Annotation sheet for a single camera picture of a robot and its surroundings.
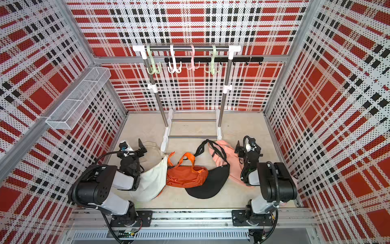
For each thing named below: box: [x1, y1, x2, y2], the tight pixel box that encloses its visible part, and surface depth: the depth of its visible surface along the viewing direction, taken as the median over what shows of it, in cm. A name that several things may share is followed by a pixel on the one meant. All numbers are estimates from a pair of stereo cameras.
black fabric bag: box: [184, 139, 231, 200], surface depth 83 cm
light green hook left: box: [146, 44, 162, 75], surface depth 71 cm
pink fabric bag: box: [208, 140, 253, 188], surface depth 90 cm
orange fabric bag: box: [166, 151, 209, 189], surface depth 83 cm
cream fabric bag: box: [130, 155, 168, 202], surface depth 80 cm
